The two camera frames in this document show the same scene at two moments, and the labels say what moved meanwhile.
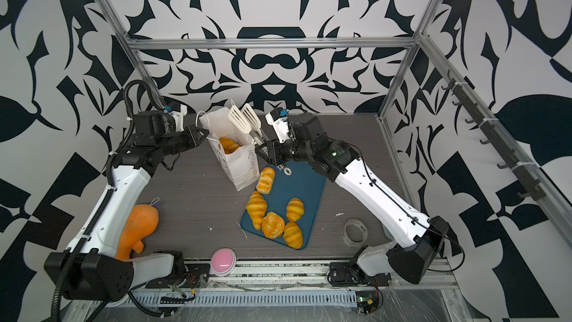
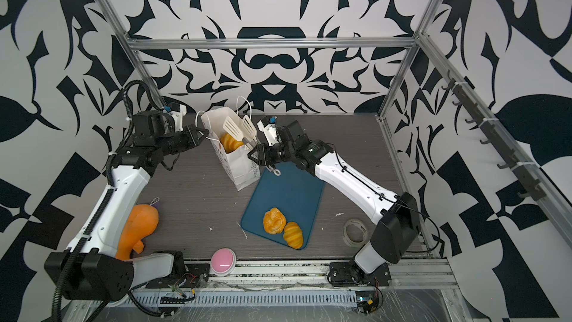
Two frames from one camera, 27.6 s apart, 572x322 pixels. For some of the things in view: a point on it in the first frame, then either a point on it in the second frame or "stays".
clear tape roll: x=354 y=232 stays
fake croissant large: x=256 y=207 → x=229 y=143
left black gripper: x=193 y=139 stays
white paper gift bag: x=241 y=165 stays
